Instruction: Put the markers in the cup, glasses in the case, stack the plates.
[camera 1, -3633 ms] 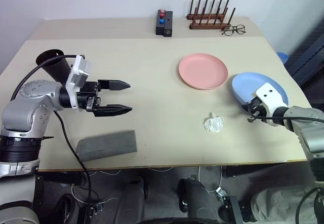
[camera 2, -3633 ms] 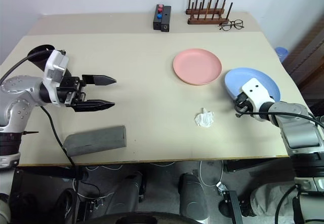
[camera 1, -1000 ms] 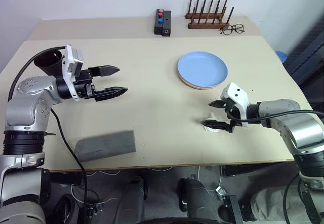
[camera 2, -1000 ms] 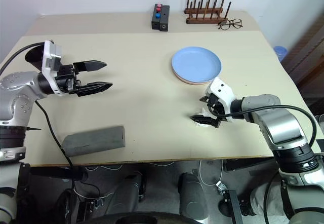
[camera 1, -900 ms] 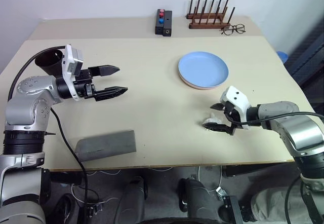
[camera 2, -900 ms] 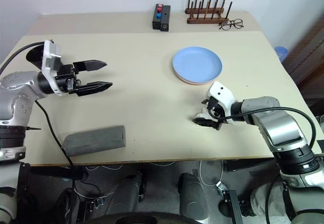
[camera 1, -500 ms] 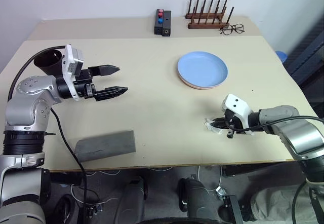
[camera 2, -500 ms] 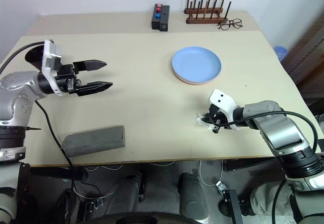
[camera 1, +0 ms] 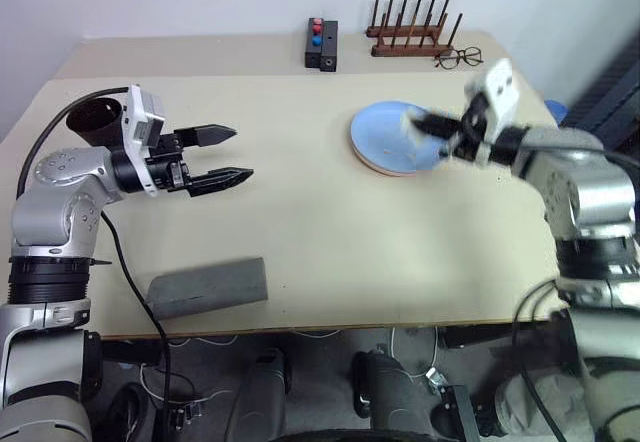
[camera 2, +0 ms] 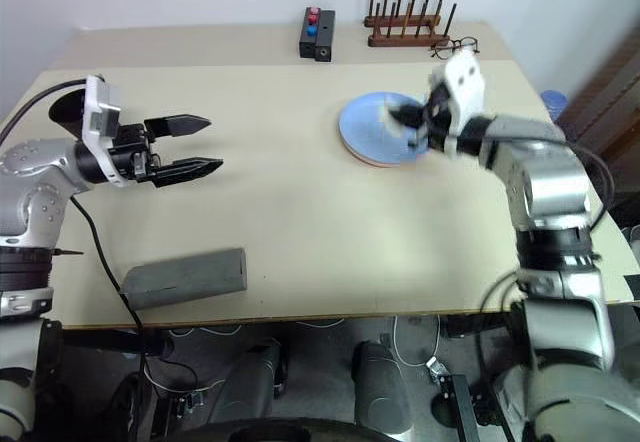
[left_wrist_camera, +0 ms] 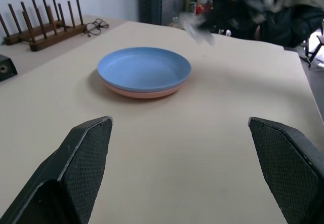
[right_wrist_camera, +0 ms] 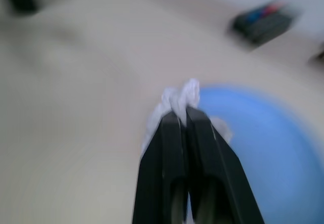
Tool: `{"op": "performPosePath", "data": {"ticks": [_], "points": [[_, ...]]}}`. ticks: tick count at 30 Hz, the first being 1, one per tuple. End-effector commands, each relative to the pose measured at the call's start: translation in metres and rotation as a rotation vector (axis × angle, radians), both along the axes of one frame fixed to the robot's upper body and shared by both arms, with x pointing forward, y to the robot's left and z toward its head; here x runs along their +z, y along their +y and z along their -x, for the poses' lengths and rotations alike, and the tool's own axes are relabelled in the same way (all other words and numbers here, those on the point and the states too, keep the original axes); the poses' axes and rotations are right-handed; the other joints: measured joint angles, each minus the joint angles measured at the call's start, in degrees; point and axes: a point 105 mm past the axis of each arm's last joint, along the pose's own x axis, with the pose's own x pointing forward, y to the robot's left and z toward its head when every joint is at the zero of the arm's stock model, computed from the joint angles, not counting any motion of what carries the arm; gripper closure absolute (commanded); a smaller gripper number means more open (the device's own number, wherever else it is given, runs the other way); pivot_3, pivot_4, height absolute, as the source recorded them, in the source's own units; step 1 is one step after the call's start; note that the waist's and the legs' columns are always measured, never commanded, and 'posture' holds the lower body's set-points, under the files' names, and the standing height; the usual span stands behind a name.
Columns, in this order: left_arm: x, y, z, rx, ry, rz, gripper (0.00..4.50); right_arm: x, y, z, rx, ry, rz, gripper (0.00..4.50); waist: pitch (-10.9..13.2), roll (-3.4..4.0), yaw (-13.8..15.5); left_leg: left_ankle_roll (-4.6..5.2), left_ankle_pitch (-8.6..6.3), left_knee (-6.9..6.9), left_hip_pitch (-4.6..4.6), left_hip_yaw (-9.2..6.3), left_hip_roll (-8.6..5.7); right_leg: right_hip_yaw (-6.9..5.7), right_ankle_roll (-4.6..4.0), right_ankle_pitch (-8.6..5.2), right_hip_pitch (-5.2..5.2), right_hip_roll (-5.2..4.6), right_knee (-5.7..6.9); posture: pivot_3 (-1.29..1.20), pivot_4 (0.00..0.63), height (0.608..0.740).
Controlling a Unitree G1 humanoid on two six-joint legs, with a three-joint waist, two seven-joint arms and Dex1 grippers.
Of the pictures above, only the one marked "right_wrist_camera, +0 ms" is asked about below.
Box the blue round knob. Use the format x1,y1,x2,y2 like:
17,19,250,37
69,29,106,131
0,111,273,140
244,12,262,24

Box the black box with round knobs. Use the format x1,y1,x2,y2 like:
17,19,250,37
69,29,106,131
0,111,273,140
231,2,301,33

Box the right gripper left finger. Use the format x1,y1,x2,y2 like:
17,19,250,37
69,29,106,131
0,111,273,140
131,110,189,224

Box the blue plate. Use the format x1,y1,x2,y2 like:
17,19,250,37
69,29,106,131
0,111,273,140
197,83,324,224

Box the plain black box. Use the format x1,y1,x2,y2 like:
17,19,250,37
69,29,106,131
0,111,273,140
229,18,296,50

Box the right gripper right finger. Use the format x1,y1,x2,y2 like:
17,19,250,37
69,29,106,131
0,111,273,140
185,106,265,224

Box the white tissue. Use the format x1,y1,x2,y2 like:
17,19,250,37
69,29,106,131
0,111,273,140
140,78,234,157

